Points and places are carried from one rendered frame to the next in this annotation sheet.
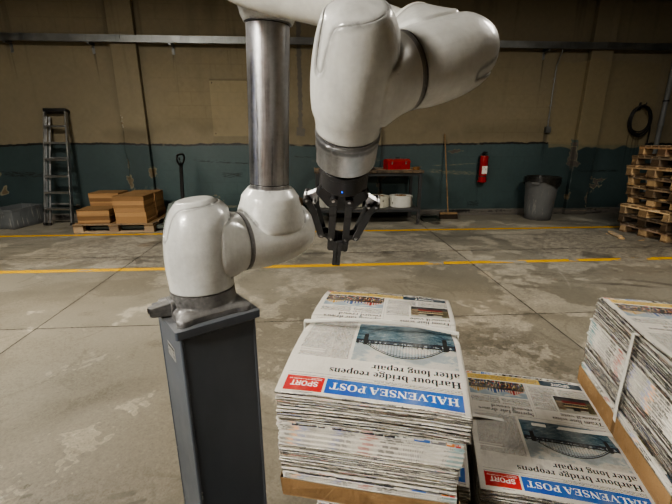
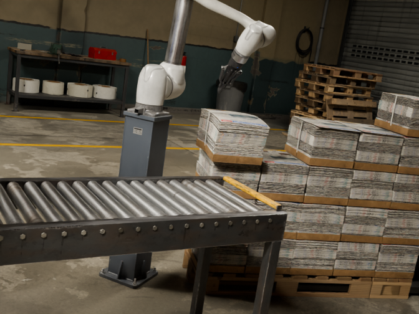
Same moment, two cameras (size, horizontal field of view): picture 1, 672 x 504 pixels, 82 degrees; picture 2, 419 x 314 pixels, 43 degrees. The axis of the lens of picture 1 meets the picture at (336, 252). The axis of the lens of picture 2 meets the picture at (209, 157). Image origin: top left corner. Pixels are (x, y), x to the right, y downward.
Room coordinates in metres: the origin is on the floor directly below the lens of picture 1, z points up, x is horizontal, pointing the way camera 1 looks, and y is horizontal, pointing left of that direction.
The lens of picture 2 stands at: (-1.89, 1.43, 1.45)
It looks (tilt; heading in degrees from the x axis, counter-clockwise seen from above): 12 degrees down; 331
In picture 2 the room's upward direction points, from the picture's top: 9 degrees clockwise
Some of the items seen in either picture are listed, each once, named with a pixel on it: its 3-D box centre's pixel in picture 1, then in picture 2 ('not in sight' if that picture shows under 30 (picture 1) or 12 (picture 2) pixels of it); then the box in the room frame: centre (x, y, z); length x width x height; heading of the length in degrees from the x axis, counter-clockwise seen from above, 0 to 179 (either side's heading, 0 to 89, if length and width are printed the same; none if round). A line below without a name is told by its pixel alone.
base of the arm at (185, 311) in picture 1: (195, 298); (147, 108); (0.89, 0.35, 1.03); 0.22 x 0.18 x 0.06; 128
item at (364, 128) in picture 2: not in sight; (367, 128); (0.54, -0.97, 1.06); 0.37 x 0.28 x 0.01; 168
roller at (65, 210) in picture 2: not in sight; (60, 204); (0.01, 0.99, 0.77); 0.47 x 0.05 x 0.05; 4
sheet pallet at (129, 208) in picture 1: (123, 210); not in sight; (6.24, 3.45, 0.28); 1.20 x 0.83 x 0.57; 94
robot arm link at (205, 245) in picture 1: (202, 242); (153, 83); (0.91, 0.32, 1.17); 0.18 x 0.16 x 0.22; 129
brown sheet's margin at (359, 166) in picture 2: not in sight; (360, 159); (0.55, -0.98, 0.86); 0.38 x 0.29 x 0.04; 168
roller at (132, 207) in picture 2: not in sight; (125, 202); (0.03, 0.73, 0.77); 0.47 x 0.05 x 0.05; 4
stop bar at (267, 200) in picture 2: not in sight; (250, 191); (0.06, 0.12, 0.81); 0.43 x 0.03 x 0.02; 4
